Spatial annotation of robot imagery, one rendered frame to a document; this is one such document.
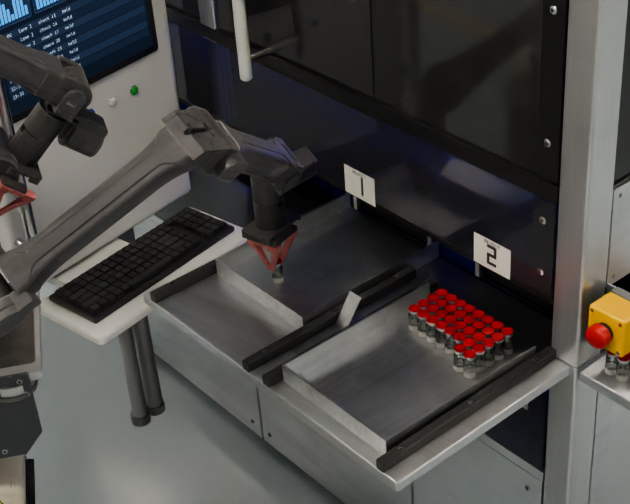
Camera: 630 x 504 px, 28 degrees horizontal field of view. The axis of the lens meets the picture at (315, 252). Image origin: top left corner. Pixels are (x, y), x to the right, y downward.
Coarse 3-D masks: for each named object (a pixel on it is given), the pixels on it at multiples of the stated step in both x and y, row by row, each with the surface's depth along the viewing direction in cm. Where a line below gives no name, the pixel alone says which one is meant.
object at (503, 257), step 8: (480, 240) 216; (488, 240) 214; (480, 248) 217; (488, 248) 215; (496, 248) 213; (504, 248) 212; (480, 256) 218; (496, 256) 214; (504, 256) 213; (488, 264) 217; (496, 264) 215; (504, 264) 214; (496, 272) 216; (504, 272) 214
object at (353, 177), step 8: (344, 168) 239; (352, 168) 237; (352, 176) 238; (360, 176) 236; (368, 176) 234; (352, 184) 239; (360, 184) 237; (368, 184) 235; (352, 192) 240; (360, 192) 238; (368, 192) 236; (368, 200) 237
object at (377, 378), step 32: (384, 320) 224; (320, 352) 216; (352, 352) 218; (384, 352) 217; (416, 352) 217; (288, 384) 212; (320, 384) 211; (352, 384) 211; (384, 384) 210; (416, 384) 210; (448, 384) 209; (480, 384) 205; (352, 416) 199; (384, 416) 204; (416, 416) 203; (384, 448) 195
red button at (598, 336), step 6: (594, 324) 199; (600, 324) 198; (588, 330) 199; (594, 330) 198; (600, 330) 197; (606, 330) 198; (588, 336) 199; (594, 336) 198; (600, 336) 197; (606, 336) 197; (588, 342) 200; (594, 342) 198; (600, 342) 198; (606, 342) 198; (600, 348) 199
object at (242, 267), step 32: (320, 224) 253; (352, 224) 252; (224, 256) 240; (256, 256) 245; (288, 256) 244; (320, 256) 243; (352, 256) 242; (384, 256) 242; (416, 256) 236; (256, 288) 231; (288, 288) 235; (320, 288) 234; (352, 288) 228; (288, 320) 226
